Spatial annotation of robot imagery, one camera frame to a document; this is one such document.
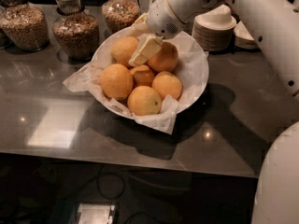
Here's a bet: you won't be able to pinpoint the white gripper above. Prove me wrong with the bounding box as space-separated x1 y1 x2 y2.
126 0 185 67

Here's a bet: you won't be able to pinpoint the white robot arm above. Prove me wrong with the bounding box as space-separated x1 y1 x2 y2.
128 0 299 224

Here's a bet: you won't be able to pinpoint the white bowl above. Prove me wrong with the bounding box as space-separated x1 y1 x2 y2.
92 28 209 114

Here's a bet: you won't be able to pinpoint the orange back left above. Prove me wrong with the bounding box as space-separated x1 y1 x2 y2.
110 36 138 67

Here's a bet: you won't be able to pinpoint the orange back right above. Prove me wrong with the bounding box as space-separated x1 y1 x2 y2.
148 42 178 72

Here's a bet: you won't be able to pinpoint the glass cereal jar right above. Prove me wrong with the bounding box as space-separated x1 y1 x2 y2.
102 0 140 34

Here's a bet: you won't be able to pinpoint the glass cereal jar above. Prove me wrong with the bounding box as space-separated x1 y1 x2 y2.
0 0 50 51
52 0 99 61
102 0 140 34

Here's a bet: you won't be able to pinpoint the small orange centre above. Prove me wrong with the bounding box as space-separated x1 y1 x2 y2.
130 64 155 87

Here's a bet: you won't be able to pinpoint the white paper liner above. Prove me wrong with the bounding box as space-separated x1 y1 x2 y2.
62 26 210 135

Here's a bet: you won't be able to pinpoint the orange front left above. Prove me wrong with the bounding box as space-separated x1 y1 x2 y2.
99 63 133 100

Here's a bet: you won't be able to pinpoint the glass cereal jar middle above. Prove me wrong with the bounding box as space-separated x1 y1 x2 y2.
52 0 99 61

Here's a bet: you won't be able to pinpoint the tall stack paper bowls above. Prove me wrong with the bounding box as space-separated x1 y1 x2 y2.
192 5 236 51

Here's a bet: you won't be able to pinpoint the short stack paper bowls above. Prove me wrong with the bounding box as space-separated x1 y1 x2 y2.
234 21 258 49

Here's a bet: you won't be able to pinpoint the glass cereal jar left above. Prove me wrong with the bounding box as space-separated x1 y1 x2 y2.
0 0 50 51

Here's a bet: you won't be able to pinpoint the glass jar far left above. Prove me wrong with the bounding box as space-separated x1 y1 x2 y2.
0 7 12 49

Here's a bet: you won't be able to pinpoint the grey box under table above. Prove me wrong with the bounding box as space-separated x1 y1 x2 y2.
49 201 120 224

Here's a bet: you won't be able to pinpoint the black cable loop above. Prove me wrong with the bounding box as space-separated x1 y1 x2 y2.
96 171 127 201

